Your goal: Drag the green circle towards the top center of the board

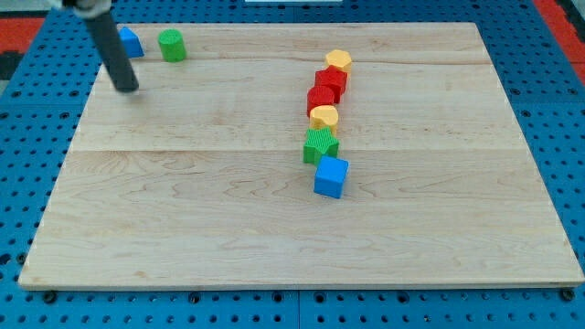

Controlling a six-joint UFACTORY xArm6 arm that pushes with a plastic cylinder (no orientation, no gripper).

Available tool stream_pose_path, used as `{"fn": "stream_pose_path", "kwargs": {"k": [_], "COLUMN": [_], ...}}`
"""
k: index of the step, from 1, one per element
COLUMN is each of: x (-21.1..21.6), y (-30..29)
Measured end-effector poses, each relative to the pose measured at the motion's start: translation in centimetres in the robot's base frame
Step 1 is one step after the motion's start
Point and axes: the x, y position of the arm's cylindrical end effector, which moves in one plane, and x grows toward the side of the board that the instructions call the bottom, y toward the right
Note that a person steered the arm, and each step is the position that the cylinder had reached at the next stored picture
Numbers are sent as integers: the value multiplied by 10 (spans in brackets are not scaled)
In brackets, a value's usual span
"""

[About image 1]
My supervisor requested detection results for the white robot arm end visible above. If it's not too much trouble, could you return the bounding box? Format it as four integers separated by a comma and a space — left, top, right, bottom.
48, 0, 112, 19

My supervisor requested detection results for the green star block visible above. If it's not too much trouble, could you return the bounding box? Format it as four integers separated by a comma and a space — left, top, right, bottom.
303, 127, 339, 165

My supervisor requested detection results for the blue cube block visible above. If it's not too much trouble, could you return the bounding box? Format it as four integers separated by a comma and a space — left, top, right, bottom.
314, 156, 349, 198

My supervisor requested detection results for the yellow heart block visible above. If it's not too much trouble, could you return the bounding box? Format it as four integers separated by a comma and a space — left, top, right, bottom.
309, 105, 339, 136

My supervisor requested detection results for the red cylinder block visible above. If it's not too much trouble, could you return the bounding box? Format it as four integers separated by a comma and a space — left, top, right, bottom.
306, 85, 335, 116

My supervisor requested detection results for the red star block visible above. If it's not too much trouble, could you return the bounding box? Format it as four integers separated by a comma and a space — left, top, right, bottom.
314, 66, 347, 103

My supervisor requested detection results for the yellow hexagon block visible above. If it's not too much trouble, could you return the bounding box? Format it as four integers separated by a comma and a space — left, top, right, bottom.
324, 49, 353, 74

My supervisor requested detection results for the green cylinder block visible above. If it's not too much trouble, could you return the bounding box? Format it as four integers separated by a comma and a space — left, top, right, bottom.
157, 28, 186, 62

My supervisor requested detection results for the blue triangular block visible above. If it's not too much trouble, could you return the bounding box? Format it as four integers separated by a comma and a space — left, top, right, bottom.
119, 27, 144, 58

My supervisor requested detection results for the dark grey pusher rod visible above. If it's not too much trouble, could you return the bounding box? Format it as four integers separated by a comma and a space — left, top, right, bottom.
84, 10, 139, 93

